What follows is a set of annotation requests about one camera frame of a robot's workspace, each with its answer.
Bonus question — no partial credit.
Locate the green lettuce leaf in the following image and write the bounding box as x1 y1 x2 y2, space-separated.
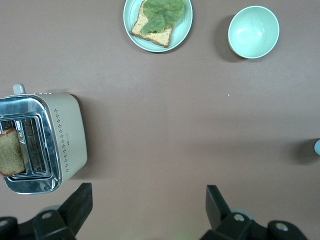
139 0 186 36

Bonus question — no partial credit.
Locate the pale green bowl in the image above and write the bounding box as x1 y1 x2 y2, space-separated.
227 6 280 60

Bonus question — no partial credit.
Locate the beige and chrome toaster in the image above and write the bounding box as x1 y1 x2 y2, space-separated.
0 83 88 195

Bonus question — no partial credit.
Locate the brown toast slice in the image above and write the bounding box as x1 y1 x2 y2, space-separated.
0 128 26 177

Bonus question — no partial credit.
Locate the pale green plate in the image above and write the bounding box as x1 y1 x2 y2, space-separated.
123 0 194 53

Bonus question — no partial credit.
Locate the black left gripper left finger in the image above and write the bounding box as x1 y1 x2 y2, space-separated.
18 183 94 240

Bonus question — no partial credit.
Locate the brown table cloth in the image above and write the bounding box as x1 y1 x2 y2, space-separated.
0 0 320 240

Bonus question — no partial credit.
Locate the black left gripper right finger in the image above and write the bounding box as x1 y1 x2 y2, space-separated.
199 184 270 240

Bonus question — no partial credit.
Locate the bread slice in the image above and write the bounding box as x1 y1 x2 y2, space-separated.
130 0 176 48

